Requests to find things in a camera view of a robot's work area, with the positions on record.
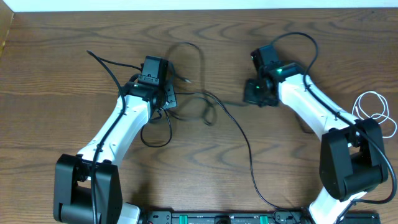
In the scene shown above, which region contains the white usb cable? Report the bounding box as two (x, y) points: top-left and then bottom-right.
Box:
(351, 90), (398, 139)

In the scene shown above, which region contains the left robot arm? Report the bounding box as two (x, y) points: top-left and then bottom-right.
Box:
(53, 56), (177, 223)

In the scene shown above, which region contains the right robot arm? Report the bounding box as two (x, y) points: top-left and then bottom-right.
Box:
(243, 45), (389, 223)

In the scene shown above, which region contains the left camera cable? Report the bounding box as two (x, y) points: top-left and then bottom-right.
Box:
(86, 49), (142, 224)

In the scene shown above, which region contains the camera cable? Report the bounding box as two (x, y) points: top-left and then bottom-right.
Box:
(270, 31), (397, 224)
(86, 49), (142, 224)

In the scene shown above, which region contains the right camera cable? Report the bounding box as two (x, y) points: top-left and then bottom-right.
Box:
(270, 31), (397, 224)

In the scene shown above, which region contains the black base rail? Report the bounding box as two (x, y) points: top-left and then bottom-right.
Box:
(137, 209), (381, 224)

